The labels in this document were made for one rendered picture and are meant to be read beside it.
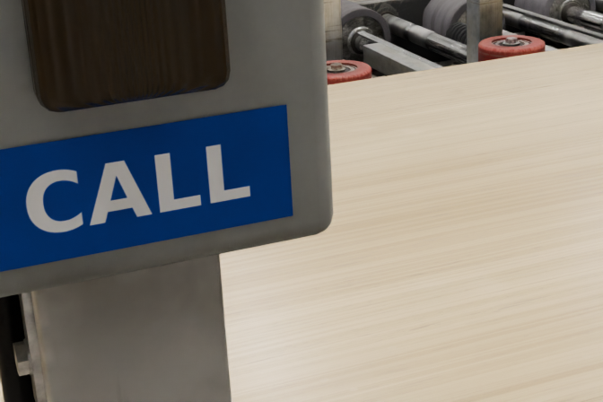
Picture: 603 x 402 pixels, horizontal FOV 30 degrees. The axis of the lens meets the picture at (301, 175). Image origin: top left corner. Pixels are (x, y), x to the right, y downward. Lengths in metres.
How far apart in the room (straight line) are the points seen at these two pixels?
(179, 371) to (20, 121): 0.07
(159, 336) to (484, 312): 0.52
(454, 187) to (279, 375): 0.32
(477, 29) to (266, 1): 1.33
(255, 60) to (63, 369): 0.07
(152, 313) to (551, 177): 0.76
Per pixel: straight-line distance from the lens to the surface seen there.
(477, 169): 0.97
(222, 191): 0.19
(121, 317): 0.21
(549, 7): 2.04
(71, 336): 0.21
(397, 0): 2.03
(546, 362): 0.67
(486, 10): 1.51
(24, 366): 0.22
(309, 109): 0.19
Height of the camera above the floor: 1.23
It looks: 20 degrees down
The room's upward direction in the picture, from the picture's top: 3 degrees counter-clockwise
